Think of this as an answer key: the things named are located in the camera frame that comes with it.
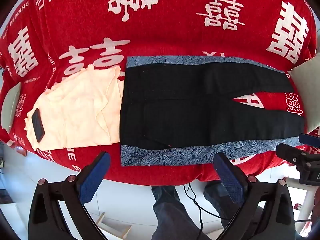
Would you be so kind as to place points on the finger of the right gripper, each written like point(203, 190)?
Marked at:
point(309, 140)

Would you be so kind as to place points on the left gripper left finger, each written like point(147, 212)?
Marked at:
point(46, 220)

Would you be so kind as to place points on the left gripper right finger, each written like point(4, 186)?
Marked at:
point(277, 219)

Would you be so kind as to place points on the black pants with blue trim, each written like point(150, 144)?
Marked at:
point(183, 110)

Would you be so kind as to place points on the black smartphone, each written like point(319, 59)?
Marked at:
point(37, 125)

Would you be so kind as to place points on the cream folded cloth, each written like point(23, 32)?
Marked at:
point(81, 111)

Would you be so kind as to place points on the grey-white pillow left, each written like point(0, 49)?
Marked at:
point(9, 107)

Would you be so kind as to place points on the wooden stool frame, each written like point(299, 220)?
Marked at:
point(114, 228)

